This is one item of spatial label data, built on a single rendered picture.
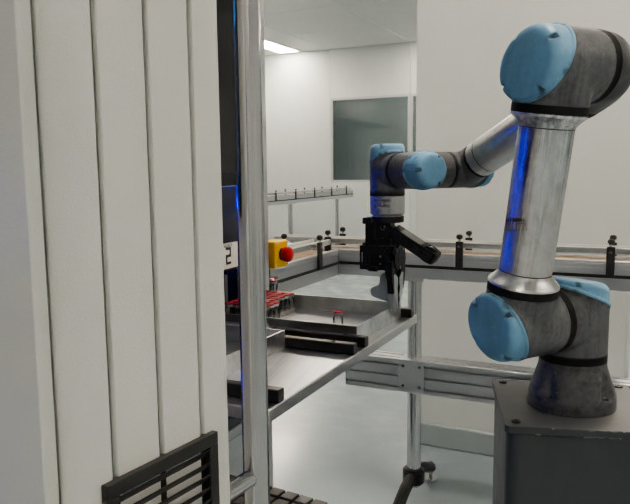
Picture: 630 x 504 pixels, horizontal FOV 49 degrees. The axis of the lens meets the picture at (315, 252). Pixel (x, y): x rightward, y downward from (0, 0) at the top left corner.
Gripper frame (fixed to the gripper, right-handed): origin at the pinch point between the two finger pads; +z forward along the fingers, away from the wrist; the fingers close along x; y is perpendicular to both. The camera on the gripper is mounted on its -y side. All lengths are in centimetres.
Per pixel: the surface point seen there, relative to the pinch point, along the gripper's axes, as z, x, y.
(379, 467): 91, -113, 46
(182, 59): -38, 97, -17
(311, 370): 3.5, 39.1, 1.6
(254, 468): -3, 88, -16
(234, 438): 34, 6, 39
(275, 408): 4, 57, -1
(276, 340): 1.2, 31.3, 12.6
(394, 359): 37, -85, 30
